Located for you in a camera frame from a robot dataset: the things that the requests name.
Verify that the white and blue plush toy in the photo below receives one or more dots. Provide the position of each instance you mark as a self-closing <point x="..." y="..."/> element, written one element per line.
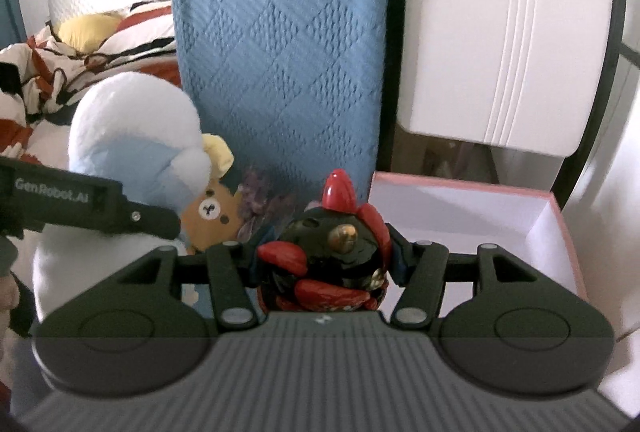
<point x="130" y="131"/>

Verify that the brown bear plush toy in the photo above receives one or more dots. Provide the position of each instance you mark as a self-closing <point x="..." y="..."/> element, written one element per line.
<point x="210" y="217"/>

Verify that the white plastic chair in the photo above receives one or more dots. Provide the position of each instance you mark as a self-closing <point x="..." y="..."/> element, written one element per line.
<point x="500" y="36"/>

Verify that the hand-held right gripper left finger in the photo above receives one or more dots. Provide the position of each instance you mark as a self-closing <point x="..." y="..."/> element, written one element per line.
<point x="250" y="264"/>

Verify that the pink cardboard box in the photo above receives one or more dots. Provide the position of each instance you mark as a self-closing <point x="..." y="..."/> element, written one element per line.
<point x="475" y="217"/>

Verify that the orange black white striped blanket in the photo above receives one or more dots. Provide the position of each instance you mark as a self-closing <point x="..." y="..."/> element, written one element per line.
<point x="30" y="81"/>

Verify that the blue quilted cushion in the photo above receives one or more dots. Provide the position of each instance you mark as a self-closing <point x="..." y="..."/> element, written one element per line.
<point x="285" y="51"/>

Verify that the person's left hand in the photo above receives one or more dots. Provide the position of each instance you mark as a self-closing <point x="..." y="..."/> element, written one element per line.
<point x="7" y="297"/>

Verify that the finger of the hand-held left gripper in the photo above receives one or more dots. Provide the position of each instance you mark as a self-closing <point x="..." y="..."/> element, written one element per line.
<point x="155" y="222"/>

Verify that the red and black toy ball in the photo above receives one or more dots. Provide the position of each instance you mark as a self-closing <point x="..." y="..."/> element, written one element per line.
<point x="320" y="252"/>

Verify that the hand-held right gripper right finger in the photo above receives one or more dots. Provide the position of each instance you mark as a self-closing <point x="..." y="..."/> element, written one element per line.
<point x="400" y="269"/>

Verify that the yellow plush pillow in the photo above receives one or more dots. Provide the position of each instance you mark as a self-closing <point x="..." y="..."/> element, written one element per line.
<point x="87" y="29"/>

